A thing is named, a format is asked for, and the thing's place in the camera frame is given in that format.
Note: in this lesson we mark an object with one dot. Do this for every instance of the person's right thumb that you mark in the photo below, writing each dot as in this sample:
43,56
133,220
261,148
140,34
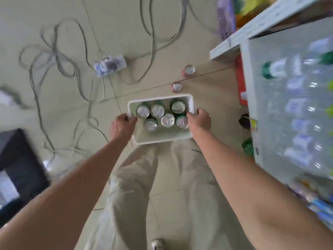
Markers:
192,116

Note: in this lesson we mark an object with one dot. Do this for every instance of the black box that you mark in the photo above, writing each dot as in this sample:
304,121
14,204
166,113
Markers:
18,166

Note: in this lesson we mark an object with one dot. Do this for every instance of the white shelf unit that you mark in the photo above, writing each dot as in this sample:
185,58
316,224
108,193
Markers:
251,75

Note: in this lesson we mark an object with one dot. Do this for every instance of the silver-topped drink can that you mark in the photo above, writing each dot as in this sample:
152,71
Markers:
158,244

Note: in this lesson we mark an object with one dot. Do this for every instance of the grey device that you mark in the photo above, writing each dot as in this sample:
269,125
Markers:
9,97

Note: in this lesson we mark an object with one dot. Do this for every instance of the green bottle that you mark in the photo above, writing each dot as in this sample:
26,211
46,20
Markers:
248,147

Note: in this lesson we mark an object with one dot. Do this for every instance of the person's left hand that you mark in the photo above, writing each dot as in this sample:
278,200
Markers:
120,128

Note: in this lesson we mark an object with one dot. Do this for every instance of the black plug adapter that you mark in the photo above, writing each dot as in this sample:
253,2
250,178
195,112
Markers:
111,65

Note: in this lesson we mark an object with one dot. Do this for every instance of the purple packet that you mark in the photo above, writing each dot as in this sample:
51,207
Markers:
225,18

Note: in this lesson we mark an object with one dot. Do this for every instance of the dark bottle with yellow label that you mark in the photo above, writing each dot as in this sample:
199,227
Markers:
247,122

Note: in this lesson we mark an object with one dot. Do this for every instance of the red carton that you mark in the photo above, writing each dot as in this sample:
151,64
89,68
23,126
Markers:
241,80

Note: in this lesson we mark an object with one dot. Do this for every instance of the person's right forearm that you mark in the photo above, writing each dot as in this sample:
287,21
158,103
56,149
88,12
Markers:
249,195

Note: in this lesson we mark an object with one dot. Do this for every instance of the yellow and green packets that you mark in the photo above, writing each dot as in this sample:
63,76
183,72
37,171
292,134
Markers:
247,9

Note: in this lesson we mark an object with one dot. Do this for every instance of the white power strip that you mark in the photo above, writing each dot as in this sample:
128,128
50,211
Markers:
109,66

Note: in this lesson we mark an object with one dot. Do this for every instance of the cluster of green drink cans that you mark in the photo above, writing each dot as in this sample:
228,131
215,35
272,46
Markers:
168,120

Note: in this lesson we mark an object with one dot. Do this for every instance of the person's right hand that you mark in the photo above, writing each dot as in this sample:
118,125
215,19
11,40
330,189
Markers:
201,121

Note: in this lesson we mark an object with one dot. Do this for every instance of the red drink can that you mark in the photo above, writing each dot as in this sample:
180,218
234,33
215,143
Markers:
188,71
177,87

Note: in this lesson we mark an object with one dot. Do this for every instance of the person's left thumb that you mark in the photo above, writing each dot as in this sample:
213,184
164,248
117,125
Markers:
131,119

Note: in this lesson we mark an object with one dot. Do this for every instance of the person's left forearm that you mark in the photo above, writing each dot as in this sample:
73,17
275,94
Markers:
67,195

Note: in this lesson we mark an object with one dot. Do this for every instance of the white plastic basket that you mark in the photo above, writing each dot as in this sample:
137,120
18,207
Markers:
161,136

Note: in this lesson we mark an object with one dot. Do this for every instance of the rows of clear water bottles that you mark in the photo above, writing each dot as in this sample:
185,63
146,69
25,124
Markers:
299,106

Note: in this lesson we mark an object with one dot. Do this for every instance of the person's beige trousers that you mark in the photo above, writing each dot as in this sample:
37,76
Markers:
124,200

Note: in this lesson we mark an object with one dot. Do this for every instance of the colourful snack packets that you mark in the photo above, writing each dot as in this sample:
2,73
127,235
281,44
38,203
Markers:
316,199

